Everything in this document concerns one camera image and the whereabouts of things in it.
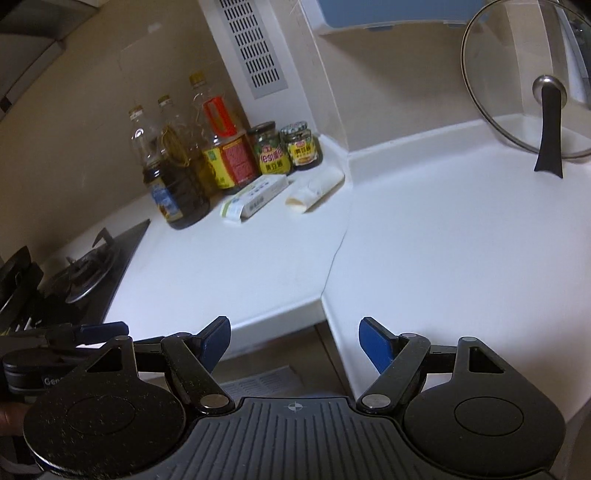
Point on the white rolled wrapper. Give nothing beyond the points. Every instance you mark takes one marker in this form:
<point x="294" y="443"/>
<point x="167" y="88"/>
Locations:
<point x="316" y="187"/>

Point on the black gas stove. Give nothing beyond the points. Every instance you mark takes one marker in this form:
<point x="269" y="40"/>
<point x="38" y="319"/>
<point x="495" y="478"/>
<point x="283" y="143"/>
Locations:
<point x="83" y="277"/>

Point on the dark sauce bottle blue label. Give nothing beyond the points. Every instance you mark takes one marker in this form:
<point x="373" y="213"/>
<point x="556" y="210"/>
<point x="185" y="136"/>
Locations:
<point x="154" y="180"/>

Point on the white and green box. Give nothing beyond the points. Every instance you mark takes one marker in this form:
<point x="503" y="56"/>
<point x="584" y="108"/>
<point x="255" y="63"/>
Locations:
<point x="256" y="196"/>

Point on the tall glass jar green lid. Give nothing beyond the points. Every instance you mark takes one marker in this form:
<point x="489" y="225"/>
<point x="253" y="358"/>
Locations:
<point x="270" y="152"/>

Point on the grey range hood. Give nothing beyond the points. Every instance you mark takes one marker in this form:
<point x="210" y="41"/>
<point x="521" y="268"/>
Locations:
<point x="32" y="46"/>

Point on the dark cooking oil bottle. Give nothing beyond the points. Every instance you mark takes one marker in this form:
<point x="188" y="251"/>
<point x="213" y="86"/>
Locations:
<point x="184" y="198"/>

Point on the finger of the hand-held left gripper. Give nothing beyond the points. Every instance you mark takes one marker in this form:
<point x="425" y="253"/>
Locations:
<point x="104" y="331"/>

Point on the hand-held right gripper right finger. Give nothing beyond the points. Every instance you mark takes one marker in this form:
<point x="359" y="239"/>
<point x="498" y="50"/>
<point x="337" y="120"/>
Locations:
<point x="376" y="341"/>

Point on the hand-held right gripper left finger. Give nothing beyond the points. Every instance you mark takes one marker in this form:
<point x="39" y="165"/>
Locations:
<point x="216" y="341"/>

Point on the short glass jar yellow label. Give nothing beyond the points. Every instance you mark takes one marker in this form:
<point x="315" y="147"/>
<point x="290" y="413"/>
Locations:
<point x="302" y="150"/>

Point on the blue wall-mounted box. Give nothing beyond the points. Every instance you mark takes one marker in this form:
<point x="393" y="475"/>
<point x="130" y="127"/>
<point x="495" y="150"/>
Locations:
<point x="392" y="11"/>

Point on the white wall vent grille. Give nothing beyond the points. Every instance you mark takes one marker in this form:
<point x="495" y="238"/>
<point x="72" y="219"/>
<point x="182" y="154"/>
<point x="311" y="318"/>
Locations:
<point x="254" y="46"/>

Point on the person's left hand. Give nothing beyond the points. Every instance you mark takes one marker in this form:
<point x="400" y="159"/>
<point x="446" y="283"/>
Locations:
<point x="9" y="415"/>

